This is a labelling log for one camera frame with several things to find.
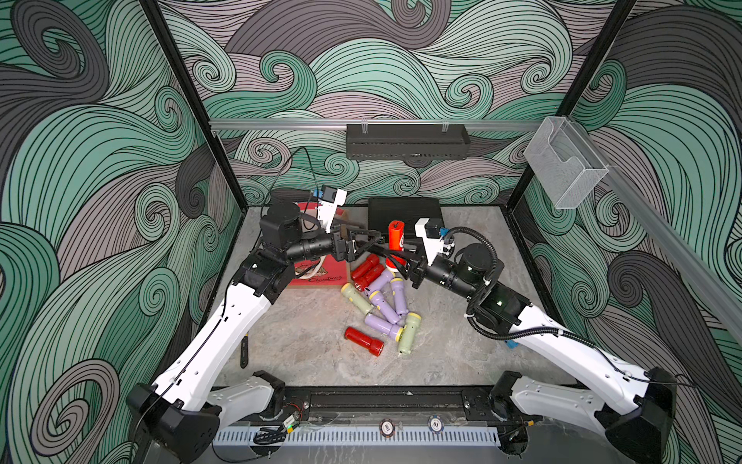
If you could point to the red flashlight dark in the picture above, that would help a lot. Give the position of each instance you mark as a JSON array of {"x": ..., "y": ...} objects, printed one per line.
[{"x": 373, "y": 345}]

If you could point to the red flashlight white rim logo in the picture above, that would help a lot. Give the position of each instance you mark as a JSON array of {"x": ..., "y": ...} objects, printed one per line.
[{"x": 396, "y": 233}]

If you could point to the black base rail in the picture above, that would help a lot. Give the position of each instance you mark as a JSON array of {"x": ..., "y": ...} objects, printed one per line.
[{"x": 467, "y": 403}]

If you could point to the black tool on table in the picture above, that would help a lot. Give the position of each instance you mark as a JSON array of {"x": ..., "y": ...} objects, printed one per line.
[{"x": 244, "y": 352}]

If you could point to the green flashlight left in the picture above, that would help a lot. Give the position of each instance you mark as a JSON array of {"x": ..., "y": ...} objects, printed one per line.
[{"x": 350, "y": 292}]

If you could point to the purple flashlight top left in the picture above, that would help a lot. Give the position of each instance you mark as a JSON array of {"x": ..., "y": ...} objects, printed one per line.
[{"x": 385, "y": 278}]

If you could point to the purple flashlight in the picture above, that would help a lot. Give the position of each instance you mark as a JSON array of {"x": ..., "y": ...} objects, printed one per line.
[
  {"x": 384, "y": 327},
  {"x": 398, "y": 286},
  {"x": 385, "y": 278},
  {"x": 379, "y": 300}
]

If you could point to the green flashlight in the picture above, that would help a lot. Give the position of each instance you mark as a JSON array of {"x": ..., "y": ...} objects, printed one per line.
[
  {"x": 350, "y": 292},
  {"x": 407, "y": 339}
]

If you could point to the black microphone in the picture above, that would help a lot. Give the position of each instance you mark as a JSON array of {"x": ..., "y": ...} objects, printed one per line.
[{"x": 391, "y": 257}]

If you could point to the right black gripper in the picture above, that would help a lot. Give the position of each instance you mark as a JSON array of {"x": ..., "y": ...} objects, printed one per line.
[{"x": 419, "y": 268}]

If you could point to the red flashlight top upper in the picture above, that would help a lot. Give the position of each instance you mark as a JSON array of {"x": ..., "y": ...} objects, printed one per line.
[{"x": 371, "y": 261}]

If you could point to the white slotted cable duct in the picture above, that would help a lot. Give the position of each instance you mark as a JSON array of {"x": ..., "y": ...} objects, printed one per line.
[{"x": 349, "y": 436}]

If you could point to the clear plastic wall bin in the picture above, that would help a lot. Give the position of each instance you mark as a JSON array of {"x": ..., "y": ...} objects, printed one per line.
[{"x": 565, "y": 161}]

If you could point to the purple flashlight lower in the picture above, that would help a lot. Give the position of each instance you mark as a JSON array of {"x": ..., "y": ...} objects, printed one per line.
[{"x": 384, "y": 327}]

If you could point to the black hard case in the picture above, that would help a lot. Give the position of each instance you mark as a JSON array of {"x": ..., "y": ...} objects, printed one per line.
[{"x": 382, "y": 211}]

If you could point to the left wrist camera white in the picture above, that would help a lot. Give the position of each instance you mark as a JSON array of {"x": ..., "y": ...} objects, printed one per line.
[{"x": 328, "y": 200}]

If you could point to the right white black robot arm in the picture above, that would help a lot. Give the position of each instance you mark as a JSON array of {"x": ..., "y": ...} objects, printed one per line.
[{"x": 632, "y": 407}]

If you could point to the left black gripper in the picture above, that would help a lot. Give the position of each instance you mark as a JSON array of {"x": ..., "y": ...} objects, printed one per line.
[{"x": 343, "y": 252}]

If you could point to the red jute tote bag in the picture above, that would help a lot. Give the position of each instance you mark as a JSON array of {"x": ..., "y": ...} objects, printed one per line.
[{"x": 328, "y": 273}]

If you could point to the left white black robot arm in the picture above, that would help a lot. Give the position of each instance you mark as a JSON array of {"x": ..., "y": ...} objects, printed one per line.
[{"x": 180, "y": 410}]

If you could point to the green flashlight right lower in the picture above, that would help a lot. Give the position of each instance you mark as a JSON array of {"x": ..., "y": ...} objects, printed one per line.
[{"x": 407, "y": 339}]

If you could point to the red flashlight top lower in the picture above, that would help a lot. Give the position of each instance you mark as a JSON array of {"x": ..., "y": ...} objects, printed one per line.
[{"x": 363, "y": 281}]

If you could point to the purple flashlight top right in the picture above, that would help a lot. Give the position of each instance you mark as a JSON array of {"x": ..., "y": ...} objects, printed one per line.
[{"x": 398, "y": 286}]

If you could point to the black wall shelf tray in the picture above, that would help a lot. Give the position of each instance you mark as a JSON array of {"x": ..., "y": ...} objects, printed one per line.
[{"x": 367, "y": 141}]

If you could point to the purple flashlight middle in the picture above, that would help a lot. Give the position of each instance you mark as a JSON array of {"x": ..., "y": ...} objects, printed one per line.
[{"x": 379, "y": 300}]

